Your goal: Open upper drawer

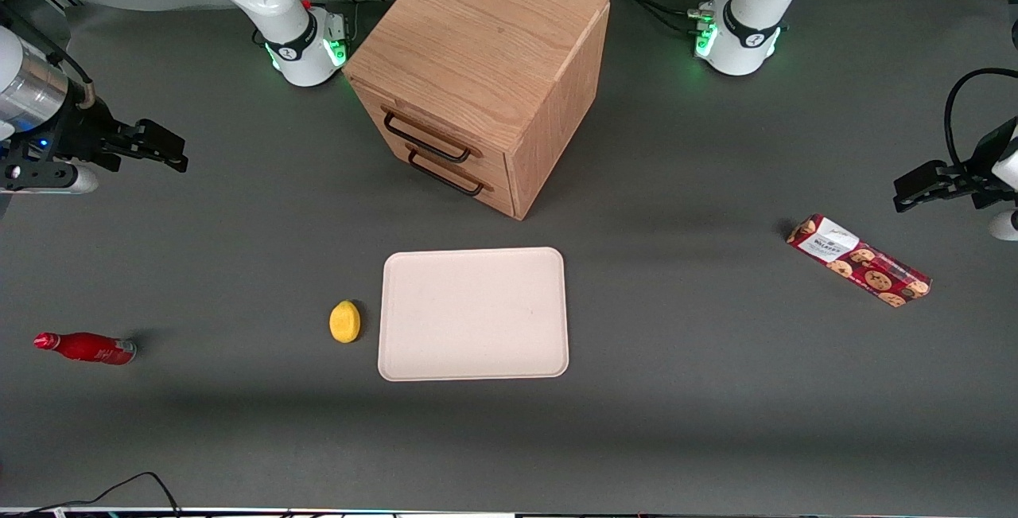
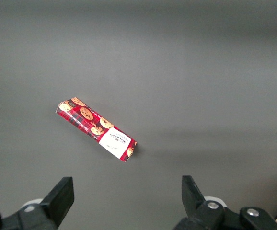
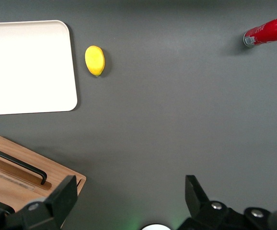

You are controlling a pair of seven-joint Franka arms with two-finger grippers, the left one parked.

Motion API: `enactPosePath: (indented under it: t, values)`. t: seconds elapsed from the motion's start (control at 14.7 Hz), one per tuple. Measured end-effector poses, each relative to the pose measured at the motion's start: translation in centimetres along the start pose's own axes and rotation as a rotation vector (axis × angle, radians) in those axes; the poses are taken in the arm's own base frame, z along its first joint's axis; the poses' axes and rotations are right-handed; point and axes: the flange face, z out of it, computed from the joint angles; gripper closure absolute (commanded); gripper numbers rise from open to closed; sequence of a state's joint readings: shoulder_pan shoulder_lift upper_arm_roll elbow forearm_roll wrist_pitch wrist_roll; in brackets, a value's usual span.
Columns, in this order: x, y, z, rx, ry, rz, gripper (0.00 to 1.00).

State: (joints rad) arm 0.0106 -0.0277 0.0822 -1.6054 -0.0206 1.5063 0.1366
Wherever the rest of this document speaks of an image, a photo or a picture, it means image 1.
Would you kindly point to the aluminium frame rail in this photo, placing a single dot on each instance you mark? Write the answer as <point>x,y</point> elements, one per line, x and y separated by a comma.
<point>36,2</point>

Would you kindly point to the red bottle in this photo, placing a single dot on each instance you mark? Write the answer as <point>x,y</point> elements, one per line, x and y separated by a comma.
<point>87,348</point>

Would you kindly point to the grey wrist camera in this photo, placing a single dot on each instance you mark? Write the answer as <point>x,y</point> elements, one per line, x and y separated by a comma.
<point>75,181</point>
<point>1004,225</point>

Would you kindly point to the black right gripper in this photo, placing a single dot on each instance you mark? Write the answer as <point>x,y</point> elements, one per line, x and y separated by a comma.
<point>86,134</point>

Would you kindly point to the yellow lemon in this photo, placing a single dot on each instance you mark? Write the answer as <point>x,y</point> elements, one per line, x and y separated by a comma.
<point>344,321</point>

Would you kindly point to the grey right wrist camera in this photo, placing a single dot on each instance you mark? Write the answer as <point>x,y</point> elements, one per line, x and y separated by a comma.
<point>75,181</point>

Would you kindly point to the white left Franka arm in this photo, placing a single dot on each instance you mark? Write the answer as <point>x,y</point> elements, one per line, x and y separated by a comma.
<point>751,17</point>

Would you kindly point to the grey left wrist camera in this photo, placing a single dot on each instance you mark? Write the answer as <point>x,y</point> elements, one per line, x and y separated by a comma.
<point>1004,225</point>

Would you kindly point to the beige rectangular tray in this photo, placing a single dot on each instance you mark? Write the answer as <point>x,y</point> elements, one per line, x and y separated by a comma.
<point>474,313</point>

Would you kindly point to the oak wooden drawer cabinet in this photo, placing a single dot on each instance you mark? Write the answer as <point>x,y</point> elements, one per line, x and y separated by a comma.
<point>485,33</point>

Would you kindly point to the red cookie box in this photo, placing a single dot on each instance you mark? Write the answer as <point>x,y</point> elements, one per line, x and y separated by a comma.
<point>860,260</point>

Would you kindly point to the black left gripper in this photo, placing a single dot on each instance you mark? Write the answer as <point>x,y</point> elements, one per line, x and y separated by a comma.
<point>972,181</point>

